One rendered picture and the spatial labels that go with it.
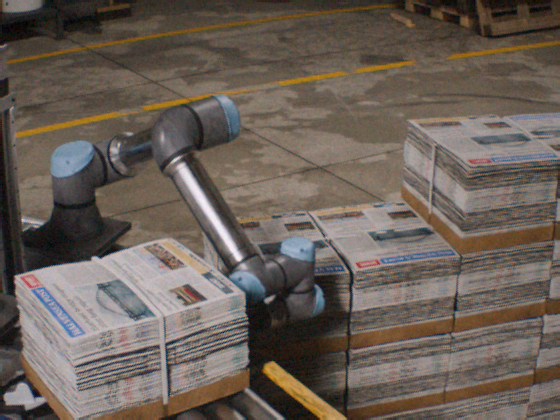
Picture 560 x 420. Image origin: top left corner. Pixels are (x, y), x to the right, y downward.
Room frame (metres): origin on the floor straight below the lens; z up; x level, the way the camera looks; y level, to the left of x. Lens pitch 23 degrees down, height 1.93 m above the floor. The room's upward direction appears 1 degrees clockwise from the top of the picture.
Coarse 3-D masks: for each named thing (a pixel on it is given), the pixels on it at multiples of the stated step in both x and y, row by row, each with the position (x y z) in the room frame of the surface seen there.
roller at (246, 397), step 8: (240, 392) 1.72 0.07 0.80; (248, 392) 1.71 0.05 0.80; (232, 400) 1.71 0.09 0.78; (240, 400) 1.70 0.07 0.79; (248, 400) 1.69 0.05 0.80; (256, 400) 1.69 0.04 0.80; (240, 408) 1.69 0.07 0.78; (248, 408) 1.67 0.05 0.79; (256, 408) 1.66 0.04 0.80; (264, 408) 1.66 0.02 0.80; (272, 408) 1.66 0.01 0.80; (248, 416) 1.66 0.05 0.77; (256, 416) 1.65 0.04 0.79; (264, 416) 1.64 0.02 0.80; (272, 416) 1.63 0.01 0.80; (280, 416) 1.63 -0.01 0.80
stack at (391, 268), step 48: (336, 240) 2.39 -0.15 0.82; (384, 240) 2.38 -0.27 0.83; (432, 240) 2.38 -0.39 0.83; (336, 288) 2.20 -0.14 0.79; (384, 288) 2.24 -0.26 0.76; (432, 288) 2.28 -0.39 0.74; (480, 288) 2.32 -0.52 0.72; (528, 288) 2.36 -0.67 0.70; (288, 336) 2.17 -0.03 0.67; (336, 336) 2.20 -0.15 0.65; (432, 336) 2.29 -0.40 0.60; (480, 336) 2.32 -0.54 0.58; (528, 336) 2.35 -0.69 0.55; (336, 384) 2.20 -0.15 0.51; (384, 384) 2.24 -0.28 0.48; (432, 384) 2.28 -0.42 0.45; (480, 384) 2.32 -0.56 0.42
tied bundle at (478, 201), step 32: (416, 128) 2.59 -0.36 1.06; (416, 160) 2.57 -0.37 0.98; (448, 160) 2.39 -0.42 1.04; (416, 192) 2.56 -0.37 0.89; (448, 192) 2.38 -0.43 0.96; (480, 192) 2.31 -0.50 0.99; (512, 192) 2.34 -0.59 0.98; (544, 192) 2.37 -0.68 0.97; (448, 224) 2.36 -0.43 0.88; (480, 224) 2.31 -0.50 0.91; (512, 224) 2.34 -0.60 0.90; (544, 224) 2.37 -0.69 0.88
